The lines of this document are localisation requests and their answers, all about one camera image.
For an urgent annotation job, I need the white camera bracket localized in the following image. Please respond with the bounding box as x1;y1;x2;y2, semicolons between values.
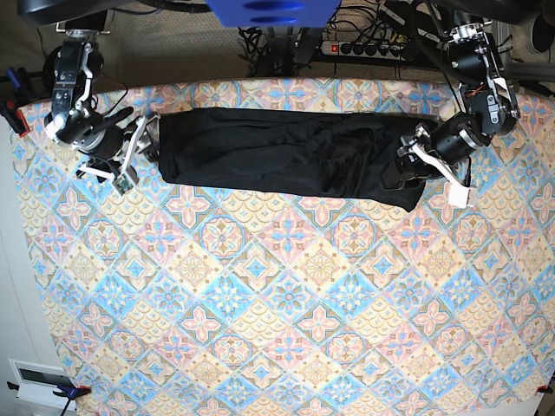
397;123;477;209
76;113;160;196

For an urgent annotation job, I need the blue orange clamp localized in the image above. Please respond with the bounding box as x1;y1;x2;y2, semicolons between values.
1;67;31;137
7;381;92;415

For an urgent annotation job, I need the blue mount plate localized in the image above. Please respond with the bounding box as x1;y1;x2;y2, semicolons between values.
206;0;341;28

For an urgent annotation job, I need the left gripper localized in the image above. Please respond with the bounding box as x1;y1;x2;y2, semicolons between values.
380;114;481;191

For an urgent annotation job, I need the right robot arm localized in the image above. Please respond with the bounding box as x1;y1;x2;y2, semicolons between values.
44;11;133;160

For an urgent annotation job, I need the blue orange clamp left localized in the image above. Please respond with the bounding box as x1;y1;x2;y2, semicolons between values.
1;67;31;137

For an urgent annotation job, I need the blue orange clamp bottom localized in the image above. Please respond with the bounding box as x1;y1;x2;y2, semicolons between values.
7;381;92;415

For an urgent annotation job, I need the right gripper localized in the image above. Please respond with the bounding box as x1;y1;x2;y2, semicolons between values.
88;126;136;160

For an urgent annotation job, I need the black t-shirt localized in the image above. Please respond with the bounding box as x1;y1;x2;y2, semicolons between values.
159;107;426;211

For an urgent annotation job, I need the black round stool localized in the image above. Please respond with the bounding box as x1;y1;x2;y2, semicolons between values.
42;46;62;95

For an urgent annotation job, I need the patterned tablecloth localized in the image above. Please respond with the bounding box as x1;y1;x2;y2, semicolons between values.
10;95;554;415

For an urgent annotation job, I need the white wall panel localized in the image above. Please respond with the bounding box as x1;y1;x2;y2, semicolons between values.
9;359;71;410

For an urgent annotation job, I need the white power strip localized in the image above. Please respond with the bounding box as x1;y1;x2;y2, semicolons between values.
320;41;402;60

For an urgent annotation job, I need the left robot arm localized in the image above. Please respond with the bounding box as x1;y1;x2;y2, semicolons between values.
381;1;520;191

